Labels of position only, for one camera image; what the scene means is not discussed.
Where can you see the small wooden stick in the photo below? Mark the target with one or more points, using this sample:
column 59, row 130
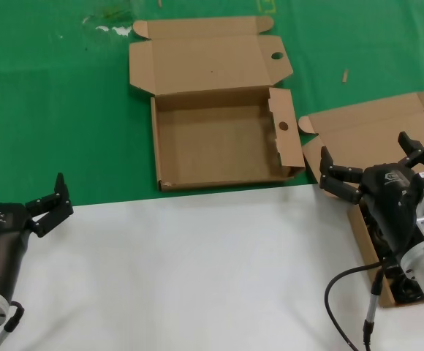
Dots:
column 344, row 76

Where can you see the open cardboard box plain lid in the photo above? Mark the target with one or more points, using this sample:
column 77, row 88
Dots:
column 358, row 139

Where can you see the clear plastic scrap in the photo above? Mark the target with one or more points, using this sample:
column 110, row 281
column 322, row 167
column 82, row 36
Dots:
column 120, row 31

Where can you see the green table cloth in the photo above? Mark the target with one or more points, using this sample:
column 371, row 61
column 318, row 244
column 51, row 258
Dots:
column 51, row 109

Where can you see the open cardboard box with holes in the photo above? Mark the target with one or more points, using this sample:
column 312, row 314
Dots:
column 212, row 146

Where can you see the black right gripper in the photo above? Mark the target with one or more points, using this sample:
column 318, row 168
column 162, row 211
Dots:
column 387, row 197

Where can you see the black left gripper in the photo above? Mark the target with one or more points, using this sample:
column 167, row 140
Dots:
column 0, row 234

